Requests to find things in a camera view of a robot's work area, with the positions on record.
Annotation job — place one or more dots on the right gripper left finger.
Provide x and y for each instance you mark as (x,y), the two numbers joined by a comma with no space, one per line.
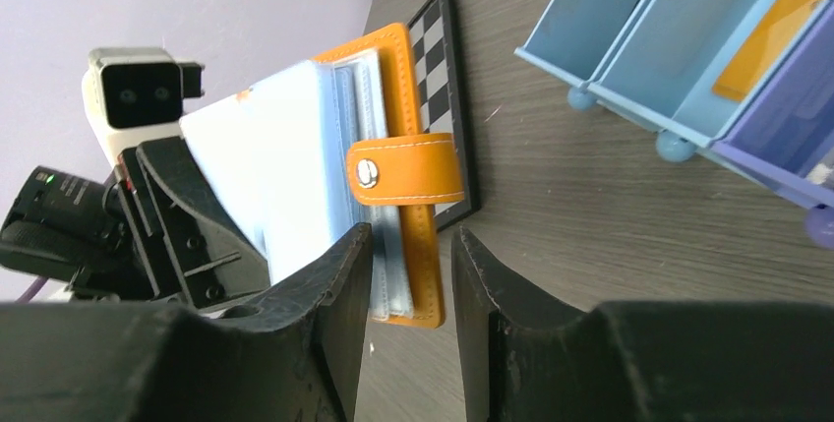
(300,342)

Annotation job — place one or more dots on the black white chessboard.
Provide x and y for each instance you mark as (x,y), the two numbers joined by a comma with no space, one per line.
(442,90)

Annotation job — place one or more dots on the blue compartment tray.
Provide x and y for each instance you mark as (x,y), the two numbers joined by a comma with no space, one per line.
(654,62)

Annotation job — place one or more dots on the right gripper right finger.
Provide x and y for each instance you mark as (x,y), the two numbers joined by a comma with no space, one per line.
(525,355)

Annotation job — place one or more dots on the orange item in tray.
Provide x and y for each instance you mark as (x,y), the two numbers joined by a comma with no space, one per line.
(765,44)

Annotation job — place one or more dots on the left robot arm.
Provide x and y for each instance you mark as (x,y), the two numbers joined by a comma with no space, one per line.
(74,230)

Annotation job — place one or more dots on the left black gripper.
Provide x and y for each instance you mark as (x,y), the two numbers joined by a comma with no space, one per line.
(187,245)

